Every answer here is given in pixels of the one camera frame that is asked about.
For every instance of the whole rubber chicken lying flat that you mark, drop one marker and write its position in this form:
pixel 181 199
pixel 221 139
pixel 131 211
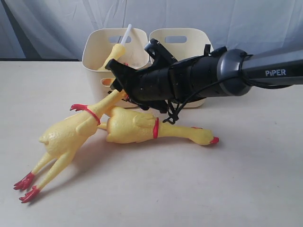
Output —
pixel 128 126

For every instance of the cream bin marked X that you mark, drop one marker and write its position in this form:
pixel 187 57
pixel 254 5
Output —
pixel 98 47

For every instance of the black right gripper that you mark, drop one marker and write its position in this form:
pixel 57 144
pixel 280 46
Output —
pixel 153 87

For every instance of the whole rubber chicken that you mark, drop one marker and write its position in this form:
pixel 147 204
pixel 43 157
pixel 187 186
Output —
pixel 64 138
pixel 128 126

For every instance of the cream bin marked O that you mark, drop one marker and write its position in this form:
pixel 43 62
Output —
pixel 182 43

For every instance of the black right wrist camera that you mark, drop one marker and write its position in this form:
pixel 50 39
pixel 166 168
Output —
pixel 159 54

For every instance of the blue grey backdrop curtain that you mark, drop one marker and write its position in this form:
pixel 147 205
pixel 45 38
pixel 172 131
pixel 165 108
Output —
pixel 50 29

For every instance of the broken chicken head neck piece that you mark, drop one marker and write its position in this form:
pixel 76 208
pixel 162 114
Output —
pixel 118 49

